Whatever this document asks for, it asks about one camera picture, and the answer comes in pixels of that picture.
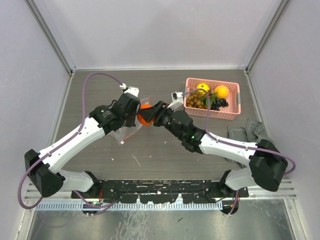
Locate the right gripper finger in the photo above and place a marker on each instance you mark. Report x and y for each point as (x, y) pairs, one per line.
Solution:
(144, 117)
(158, 108)

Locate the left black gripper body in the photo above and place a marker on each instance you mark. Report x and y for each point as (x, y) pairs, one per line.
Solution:
(129, 116)

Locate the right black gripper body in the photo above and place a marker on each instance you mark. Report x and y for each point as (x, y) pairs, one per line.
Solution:
(165, 120)

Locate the red-orange persimmon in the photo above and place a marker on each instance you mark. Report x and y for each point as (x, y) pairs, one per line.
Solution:
(145, 106)

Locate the clear zip bag orange zipper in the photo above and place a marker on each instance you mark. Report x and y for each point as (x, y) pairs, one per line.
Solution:
(136, 120)

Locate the pink plastic basket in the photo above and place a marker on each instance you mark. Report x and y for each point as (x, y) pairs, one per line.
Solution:
(229, 113)

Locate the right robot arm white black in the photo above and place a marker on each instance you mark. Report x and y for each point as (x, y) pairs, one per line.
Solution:
(264, 165)

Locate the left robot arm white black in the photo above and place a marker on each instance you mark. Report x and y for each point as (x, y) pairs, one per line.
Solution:
(48, 175)

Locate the brown longan bunch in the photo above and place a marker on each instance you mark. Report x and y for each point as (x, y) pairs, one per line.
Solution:
(197, 99)

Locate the yellow lemon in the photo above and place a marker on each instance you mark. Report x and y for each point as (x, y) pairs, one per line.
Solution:
(202, 88)

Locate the dark grapes with leaves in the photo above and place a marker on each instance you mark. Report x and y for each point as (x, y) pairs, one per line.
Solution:
(214, 103)

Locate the orange fruit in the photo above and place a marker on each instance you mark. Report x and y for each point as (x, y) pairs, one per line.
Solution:
(221, 91)

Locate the grey cloth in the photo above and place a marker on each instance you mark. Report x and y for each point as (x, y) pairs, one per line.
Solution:
(254, 131)

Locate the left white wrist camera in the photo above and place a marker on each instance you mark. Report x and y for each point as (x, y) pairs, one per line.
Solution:
(129, 89)

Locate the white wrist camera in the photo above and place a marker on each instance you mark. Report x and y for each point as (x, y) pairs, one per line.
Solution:
(129, 89)
(177, 100)

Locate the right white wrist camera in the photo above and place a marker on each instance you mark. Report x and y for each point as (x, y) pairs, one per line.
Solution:
(177, 100)

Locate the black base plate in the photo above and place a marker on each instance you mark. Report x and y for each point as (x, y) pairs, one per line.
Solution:
(94, 191)

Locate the grey slotted cable duct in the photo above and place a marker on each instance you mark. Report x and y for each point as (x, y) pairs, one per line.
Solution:
(176, 206)

